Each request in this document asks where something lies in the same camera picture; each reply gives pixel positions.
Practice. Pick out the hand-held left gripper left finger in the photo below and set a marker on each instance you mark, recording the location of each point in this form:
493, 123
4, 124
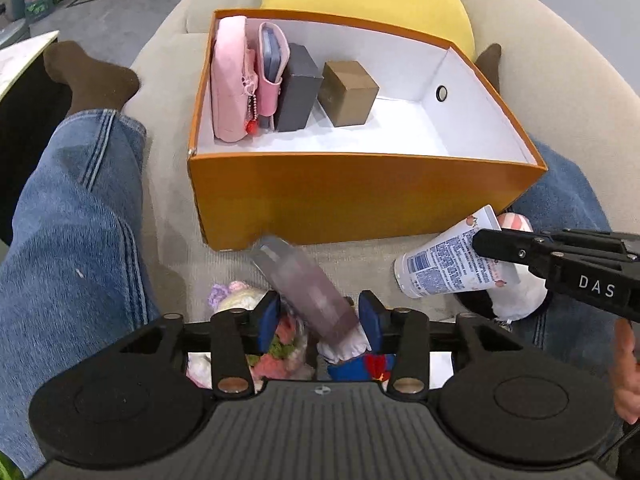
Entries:
267, 325

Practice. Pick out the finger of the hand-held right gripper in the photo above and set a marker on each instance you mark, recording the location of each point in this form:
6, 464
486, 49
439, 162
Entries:
505, 247
590, 242

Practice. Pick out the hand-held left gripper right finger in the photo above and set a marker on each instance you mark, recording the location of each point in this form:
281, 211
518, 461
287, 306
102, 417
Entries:
372, 322

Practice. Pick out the white plush toy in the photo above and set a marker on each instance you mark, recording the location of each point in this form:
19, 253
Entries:
520, 295

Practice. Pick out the sailor plush toy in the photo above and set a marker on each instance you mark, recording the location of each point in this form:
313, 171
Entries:
350, 367

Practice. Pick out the translucent purple bottle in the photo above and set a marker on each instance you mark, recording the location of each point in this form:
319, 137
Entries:
310, 290

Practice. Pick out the white printed tube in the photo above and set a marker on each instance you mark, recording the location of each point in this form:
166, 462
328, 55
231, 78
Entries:
440, 265

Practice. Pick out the orange cardboard box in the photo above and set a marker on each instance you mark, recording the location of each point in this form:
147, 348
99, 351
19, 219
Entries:
350, 200

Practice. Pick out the brown cardboard box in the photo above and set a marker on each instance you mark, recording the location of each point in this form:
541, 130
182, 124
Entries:
350, 100

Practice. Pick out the pink card case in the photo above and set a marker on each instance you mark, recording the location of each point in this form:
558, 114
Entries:
269, 100

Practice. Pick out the dark grey box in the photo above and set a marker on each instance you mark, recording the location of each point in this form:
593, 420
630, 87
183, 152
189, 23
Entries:
295, 95

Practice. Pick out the person's right hand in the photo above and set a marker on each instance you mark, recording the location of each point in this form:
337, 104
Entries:
627, 385

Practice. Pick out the person's right leg blue jeans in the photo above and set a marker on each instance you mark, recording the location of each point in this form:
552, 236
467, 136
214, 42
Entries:
570, 185

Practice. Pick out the person's leg blue jeans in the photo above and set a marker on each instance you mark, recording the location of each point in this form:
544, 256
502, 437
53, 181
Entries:
570, 185
75, 235

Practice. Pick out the person's right brown sock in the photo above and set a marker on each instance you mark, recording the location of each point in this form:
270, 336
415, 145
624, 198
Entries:
490, 65

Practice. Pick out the person's brown sock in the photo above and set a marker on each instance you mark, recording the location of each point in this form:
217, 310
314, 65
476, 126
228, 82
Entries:
490, 65
85, 80

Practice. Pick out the beige sofa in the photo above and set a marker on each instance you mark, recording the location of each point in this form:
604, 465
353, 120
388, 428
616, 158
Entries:
550, 60

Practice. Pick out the person's left leg blue jeans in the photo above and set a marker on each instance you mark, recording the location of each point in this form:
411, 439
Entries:
75, 235

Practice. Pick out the green plastic bag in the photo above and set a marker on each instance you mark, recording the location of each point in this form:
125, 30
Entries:
5, 467

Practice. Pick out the person's left brown sock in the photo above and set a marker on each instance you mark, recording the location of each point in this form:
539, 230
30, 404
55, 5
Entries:
85, 80

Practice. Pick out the marble top table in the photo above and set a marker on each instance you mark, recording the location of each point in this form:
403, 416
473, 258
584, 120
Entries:
25, 57

